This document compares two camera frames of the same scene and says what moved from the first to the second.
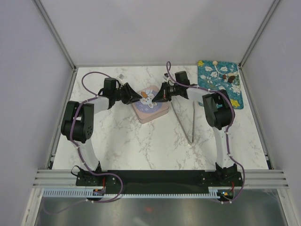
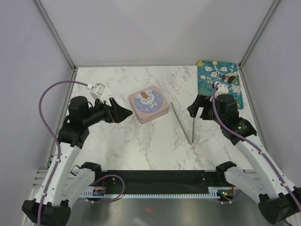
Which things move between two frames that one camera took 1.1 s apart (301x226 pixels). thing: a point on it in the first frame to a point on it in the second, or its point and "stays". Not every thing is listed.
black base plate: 157,181 stays
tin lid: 145,107 stays
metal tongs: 190,142 stays
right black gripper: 163,95 to 202,101
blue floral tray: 216,76 stays
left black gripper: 130,95 to 111,115
